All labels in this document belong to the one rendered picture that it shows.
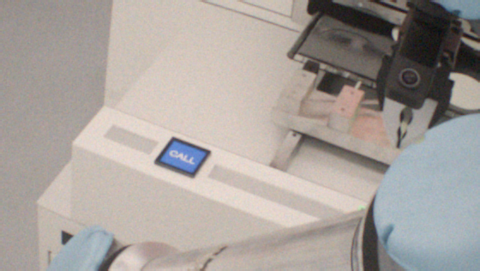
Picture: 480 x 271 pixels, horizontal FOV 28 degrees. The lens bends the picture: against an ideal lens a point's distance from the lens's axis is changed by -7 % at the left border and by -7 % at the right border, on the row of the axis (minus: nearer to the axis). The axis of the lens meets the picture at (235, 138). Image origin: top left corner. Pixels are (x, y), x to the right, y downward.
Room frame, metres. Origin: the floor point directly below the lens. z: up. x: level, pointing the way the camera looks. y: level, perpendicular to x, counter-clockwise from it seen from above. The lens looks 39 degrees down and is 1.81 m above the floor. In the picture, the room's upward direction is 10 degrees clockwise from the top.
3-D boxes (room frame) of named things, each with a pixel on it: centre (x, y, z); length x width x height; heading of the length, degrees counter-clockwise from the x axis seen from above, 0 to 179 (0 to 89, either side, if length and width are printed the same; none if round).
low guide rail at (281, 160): (1.26, -0.10, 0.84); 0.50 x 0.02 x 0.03; 164
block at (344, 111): (1.25, -0.16, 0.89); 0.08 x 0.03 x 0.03; 164
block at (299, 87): (1.27, -0.08, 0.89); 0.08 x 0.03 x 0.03; 164
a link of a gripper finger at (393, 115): (0.94, -0.18, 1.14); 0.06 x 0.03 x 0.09; 164
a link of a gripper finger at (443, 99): (0.91, -0.21, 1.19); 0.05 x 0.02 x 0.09; 74
